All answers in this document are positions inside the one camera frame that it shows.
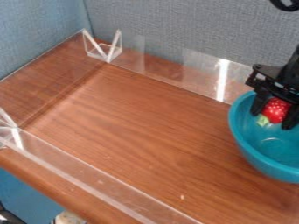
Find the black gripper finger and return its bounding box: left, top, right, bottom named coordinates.
left=282, top=104, right=299, bottom=130
left=250, top=88, right=271, bottom=116

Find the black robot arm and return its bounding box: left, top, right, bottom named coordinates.
left=246, top=45, right=299, bottom=130

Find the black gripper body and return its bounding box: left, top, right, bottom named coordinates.
left=246, top=64, right=299, bottom=104

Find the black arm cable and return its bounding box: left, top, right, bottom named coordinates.
left=268, top=0, right=299, bottom=12

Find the clear acrylic front barrier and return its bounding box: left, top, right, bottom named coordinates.
left=0, top=107, right=202, bottom=224

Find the red toy strawberry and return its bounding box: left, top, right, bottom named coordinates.
left=256, top=97, right=291, bottom=126

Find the blue plastic bowl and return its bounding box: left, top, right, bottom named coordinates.
left=228, top=91, right=299, bottom=184

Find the clear acrylic left barrier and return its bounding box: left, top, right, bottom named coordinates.
left=0, top=28, right=94, bottom=81

